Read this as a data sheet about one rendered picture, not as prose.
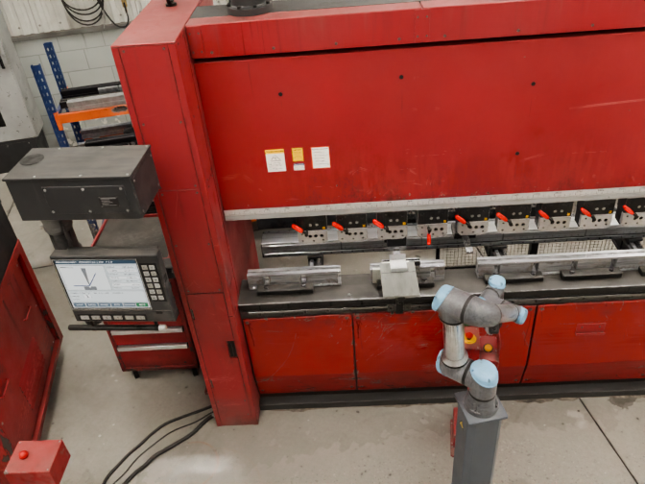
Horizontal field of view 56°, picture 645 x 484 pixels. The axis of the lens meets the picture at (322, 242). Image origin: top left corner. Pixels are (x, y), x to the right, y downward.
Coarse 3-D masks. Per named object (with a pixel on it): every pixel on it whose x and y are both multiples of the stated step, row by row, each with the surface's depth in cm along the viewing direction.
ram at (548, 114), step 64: (256, 64) 256; (320, 64) 255; (384, 64) 255; (448, 64) 255; (512, 64) 254; (576, 64) 254; (640, 64) 254; (256, 128) 273; (320, 128) 272; (384, 128) 272; (448, 128) 272; (512, 128) 271; (576, 128) 271; (640, 128) 271; (256, 192) 293; (320, 192) 292; (384, 192) 292; (448, 192) 291; (512, 192) 291; (640, 192) 290
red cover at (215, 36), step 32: (448, 0) 245; (480, 0) 242; (512, 0) 239; (544, 0) 237; (576, 0) 237; (608, 0) 237; (640, 0) 237; (192, 32) 246; (224, 32) 246; (256, 32) 246; (288, 32) 246; (320, 32) 246; (352, 32) 245; (384, 32) 245; (416, 32) 245; (448, 32) 245; (480, 32) 245; (512, 32) 245; (544, 32) 245
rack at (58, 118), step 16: (48, 48) 432; (32, 64) 393; (64, 80) 446; (48, 96) 404; (48, 112) 410; (80, 112) 414; (96, 112) 416; (112, 112) 419; (128, 112) 420; (80, 128) 467; (64, 144) 424; (96, 224) 465; (368, 224) 514
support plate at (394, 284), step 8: (384, 264) 319; (408, 264) 318; (384, 272) 314; (408, 272) 313; (384, 280) 308; (392, 280) 308; (400, 280) 308; (408, 280) 307; (416, 280) 307; (384, 288) 304; (392, 288) 303; (400, 288) 303; (408, 288) 302; (416, 288) 302; (384, 296) 299; (392, 296) 299; (400, 296) 299; (408, 296) 299; (416, 296) 299
